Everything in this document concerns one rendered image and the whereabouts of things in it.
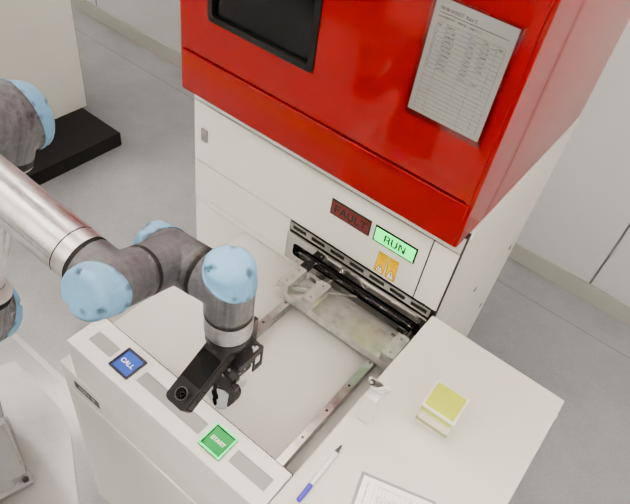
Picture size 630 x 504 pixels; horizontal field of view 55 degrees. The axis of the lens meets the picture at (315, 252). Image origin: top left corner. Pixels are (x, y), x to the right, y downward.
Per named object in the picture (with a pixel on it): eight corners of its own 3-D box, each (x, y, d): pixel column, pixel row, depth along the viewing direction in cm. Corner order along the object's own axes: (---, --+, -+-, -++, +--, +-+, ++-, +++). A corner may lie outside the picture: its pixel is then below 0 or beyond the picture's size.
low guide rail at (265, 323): (309, 284, 168) (310, 276, 165) (314, 287, 167) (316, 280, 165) (172, 402, 137) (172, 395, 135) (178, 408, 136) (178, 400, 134)
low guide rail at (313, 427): (389, 339, 158) (392, 331, 156) (396, 343, 157) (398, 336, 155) (262, 479, 127) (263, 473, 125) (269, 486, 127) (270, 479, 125)
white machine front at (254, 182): (201, 194, 188) (200, 78, 159) (423, 343, 158) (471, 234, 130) (193, 199, 186) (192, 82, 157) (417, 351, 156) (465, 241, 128)
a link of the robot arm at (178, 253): (116, 228, 83) (178, 265, 80) (169, 211, 93) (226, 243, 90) (106, 275, 87) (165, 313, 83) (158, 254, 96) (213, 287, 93)
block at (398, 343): (396, 338, 151) (399, 331, 149) (407, 346, 149) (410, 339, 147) (378, 358, 146) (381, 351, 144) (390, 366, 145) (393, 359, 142)
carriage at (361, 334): (293, 276, 165) (294, 269, 163) (405, 353, 152) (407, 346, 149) (273, 292, 160) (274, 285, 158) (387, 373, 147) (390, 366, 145)
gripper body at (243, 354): (263, 367, 104) (268, 324, 95) (227, 400, 98) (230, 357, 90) (230, 342, 106) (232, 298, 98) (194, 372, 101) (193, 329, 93)
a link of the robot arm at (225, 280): (222, 230, 87) (271, 258, 84) (220, 281, 94) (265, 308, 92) (185, 262, 81) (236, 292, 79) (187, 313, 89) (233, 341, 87)
